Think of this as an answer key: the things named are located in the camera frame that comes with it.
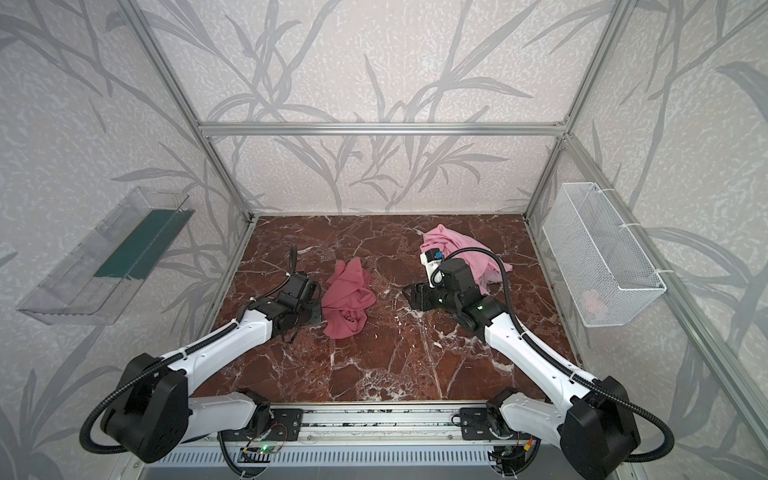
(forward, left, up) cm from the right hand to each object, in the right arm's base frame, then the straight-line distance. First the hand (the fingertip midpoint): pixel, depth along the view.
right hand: (413, 278), depth 80 cm
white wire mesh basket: (-10, -40, +16) cm, 44 cm away
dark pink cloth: (+1, +20, -13) cm, 24 cm away
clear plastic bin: (-9, +69, +14) cm, 71 cm away
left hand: (-1, +28, -12) cm, 30 cm away
